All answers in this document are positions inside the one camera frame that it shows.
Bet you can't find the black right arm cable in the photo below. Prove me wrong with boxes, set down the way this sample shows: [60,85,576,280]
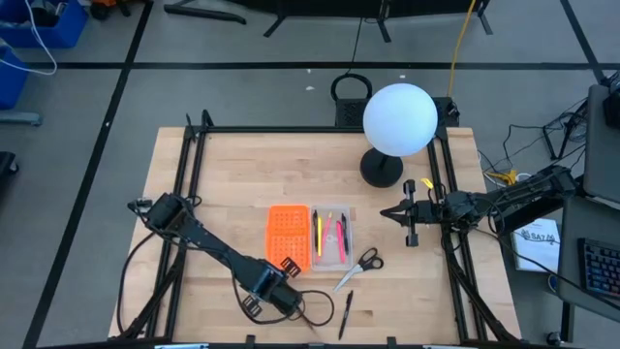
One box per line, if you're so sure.
[472,227,620,301]

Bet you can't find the blue plastic bin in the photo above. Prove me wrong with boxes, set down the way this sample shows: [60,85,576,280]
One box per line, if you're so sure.
[0,0,90,49]
[0,46,30,111]

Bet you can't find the dark grey desk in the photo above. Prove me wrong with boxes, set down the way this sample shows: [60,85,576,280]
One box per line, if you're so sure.
[554,174,620,311]

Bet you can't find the clear plastic supply box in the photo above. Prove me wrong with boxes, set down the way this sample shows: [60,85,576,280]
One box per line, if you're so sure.
[309,204,355,271]

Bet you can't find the pink highlighter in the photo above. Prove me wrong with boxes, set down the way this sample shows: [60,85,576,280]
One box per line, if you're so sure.
[335,220,346,265]

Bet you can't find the white printed booklet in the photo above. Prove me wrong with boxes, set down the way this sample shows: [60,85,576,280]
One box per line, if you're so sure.
[511,217,562,273]

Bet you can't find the scissors with black handles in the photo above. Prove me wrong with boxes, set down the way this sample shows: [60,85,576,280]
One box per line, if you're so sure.
[332,247,385,294]

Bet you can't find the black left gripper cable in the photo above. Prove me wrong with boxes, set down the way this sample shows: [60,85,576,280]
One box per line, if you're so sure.
[231,270,336,327]

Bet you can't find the orange shop vacuum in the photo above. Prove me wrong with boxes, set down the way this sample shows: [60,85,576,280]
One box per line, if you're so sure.
[89,0,132,21]

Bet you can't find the brown pencil with blue tip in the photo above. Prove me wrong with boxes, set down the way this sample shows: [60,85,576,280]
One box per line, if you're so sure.
[302,313,322,336]

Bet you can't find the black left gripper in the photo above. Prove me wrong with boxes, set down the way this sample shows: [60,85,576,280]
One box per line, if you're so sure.
[240,255,305,316]

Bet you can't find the yellow power plug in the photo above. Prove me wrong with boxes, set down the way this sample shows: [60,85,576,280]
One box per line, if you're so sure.
[485,168,518,188]

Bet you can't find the white cable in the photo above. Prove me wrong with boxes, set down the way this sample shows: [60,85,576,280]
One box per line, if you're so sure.
[0,0,58,78]

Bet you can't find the black coiled cable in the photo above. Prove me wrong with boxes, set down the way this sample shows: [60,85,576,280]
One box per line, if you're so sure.
[330,72,373,103]

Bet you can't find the white globe lamp black base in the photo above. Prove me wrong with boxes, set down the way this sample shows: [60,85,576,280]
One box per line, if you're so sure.
[359,82,440,189]

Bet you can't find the orange perforated plastic lid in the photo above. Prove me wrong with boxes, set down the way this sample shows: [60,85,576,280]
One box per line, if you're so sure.
[264,204,312,273]

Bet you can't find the black aluminium table frame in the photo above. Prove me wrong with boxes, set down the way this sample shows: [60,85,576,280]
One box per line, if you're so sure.
[108,109,522,345]

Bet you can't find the yellow cable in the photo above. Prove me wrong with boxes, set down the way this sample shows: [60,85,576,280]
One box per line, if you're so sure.
[446,0,479,97]

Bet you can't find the black keyboard with lit keys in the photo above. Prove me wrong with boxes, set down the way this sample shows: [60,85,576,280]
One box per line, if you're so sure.
[577,237,620,301]

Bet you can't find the black cable bundle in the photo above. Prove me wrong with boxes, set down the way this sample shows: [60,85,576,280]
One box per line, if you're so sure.
[477,96,590,190]

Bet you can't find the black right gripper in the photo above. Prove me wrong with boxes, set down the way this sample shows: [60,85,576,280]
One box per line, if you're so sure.
[380,178,448,248]

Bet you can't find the black stand legs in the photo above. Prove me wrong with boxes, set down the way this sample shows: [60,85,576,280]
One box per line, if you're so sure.
[163,0,494,44]

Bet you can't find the black left arm base cable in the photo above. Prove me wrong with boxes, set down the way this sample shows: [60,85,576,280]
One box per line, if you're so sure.
[115,230,164,335]

